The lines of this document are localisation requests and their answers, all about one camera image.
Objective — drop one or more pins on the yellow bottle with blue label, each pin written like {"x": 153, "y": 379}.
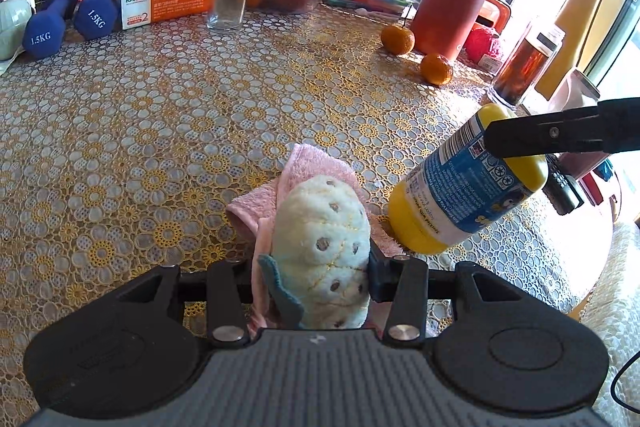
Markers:
{"x": 450, "y": 202}

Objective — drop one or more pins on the orange box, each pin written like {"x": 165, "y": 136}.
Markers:
{"x": 497, "y": 14}

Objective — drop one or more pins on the white cloth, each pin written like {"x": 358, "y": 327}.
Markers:
{"x": 9, "y": 66}

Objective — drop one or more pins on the mauve cup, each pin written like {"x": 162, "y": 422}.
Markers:
{"x": 582, "y": 163}

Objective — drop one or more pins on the orange fruit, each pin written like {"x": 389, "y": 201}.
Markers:
{"x": 436, "y": 70}
{"x": 398, "y": 40}

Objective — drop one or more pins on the red notebook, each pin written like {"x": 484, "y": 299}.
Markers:
{"x": 597, "y": 192}

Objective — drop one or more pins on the glass bottle of tea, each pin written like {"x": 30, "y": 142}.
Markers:
{"x": 522, "y": 67}

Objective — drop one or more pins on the yellow giraffe toy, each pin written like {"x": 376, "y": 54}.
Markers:
{"x": 595, "y": 7}

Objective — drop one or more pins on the blue dumbbell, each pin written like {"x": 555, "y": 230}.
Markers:
{"x": 97, "y": 9}
{"x": 47, "y": 27}

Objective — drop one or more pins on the silver pouch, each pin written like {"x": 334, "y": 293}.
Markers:
{"x": 575, "y": 92}

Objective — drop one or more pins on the blue crumpled bag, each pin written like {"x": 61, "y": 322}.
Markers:
{"x": 605, "y": 169}

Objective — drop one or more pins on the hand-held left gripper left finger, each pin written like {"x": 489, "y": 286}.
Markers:
{"x": 227, "y": 292}

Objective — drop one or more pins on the pink towel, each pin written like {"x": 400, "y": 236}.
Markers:
{"x": 305, "y": 164}

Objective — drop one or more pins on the green ceramic pot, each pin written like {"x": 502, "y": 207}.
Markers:
{"x": 12, "y": 29}

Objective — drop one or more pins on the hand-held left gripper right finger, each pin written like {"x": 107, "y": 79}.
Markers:
{"x": 378, "y": 278}

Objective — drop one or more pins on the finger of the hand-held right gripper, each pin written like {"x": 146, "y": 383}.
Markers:
{"x": 550, "y": 132}

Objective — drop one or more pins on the green plush toy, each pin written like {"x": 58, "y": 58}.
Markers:
{"x": 320, "y": 247}

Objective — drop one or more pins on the black remote control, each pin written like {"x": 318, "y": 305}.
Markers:
{"x": 565, "y": 189}

